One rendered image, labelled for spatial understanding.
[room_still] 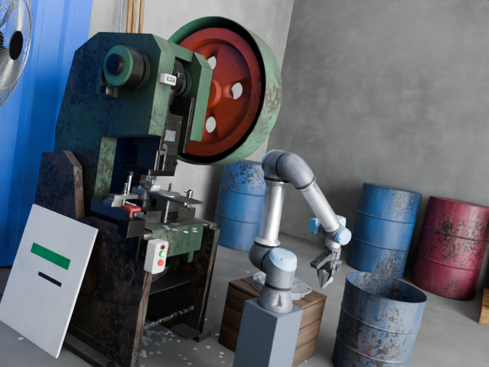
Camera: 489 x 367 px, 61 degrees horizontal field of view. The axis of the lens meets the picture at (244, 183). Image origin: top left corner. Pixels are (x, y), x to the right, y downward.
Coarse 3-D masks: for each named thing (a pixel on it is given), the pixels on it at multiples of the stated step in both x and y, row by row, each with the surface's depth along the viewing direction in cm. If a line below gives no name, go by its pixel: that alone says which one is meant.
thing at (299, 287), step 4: (260, 276) 226; (264, 276) 228; (260, 280) 218; (264, 280) 221; (296, 280) 230; (300, 280) 231; (296, 284) 224; (300, 284) 225; (304, 284) 226; (308, 284) 227; (292, 288) 216; (296, 288) 217; (300, 288) 218; (304, 288) 219; (292, 292) 211; (296, 292) 212; (300, 292) 213; (304, 292) 214; (308, 292) 213
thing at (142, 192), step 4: (132, 188) 207; (140, 188) 208; (144, 188) 210; (148, 188) 213; (152, 188) 215; (132, 192) 207; (136, 192) 206; (140, 192) 204; (144, 192) 203; (140, 196) 204; (144, 196) 203; (148, 196) 205; (152, 196) 208
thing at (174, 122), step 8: (168, 120) 201; (176, 120) 206; (168, 128) 202; (176, 128) 207; (168, 136) 203; (176, 136) 208; (168, 144) 204; (176, 144) 209; (144, 152) 203; (152, 152) 200; (160, 152) 199; (168, 152) 206; (176, 152) 211; (144, 160) 203; (152, 160) 200; (160, 160) 201; (168, 160) 202; (176, 160) 207; (152, 168) 200; (160, 168) 201; (168, 168) 204
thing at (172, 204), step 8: (152, 192) 202; (160, 192) 203; (168, 192) 207; (160, 200) 201; (168, 200) 199; (176, 200) 193; (184, 200) 196; (192, 200) 200; (160, 208) 201; (168, 208) 200; (176, 208) 205; (168, 216) 201; (176, 216) 205
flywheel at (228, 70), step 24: (192, 48) 241; (216, 48) 234; (240, 48) 222; (216, 72) 234; (240, 72) 226; (264, 72) 219; (216, 96) 231; (240, 96) 226; (216, 120) 234; (240, 120) 226; (192, 144) 239; (216, 144) 230; (240, 144) 227
